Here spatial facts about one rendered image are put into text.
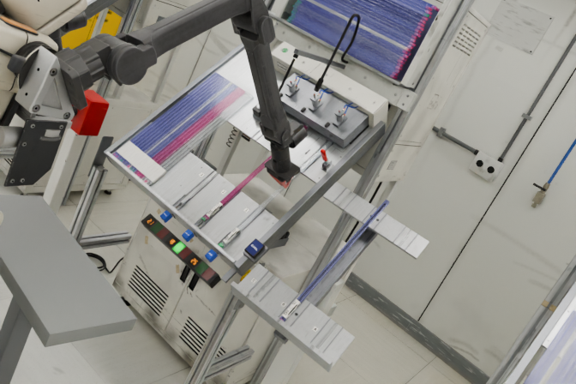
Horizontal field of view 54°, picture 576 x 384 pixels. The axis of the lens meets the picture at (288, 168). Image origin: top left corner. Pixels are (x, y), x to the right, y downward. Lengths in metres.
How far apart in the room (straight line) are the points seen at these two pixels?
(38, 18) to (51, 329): 0.69
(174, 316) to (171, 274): 0.17
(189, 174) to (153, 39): 0.83
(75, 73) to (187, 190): 0.92
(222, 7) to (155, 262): 1.36
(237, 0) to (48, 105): 0.49
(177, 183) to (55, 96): 0.90
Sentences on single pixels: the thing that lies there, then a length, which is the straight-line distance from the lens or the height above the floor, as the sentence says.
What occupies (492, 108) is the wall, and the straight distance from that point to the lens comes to 3.42.
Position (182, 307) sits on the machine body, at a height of 0.24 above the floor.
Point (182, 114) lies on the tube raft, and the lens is 2.13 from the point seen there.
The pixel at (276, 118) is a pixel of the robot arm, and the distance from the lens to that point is 1.61.
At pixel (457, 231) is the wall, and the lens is 3.48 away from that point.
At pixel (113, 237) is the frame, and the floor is 0.32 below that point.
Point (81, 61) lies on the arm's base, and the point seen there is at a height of 1.23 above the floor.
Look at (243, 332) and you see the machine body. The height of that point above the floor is 0.35.
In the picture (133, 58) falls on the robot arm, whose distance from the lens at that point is 1.17.
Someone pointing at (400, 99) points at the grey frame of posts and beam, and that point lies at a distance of 1.99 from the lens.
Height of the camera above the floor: 1.51
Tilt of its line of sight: 16 degrees down
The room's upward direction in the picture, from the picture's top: 26 degrees clockwise
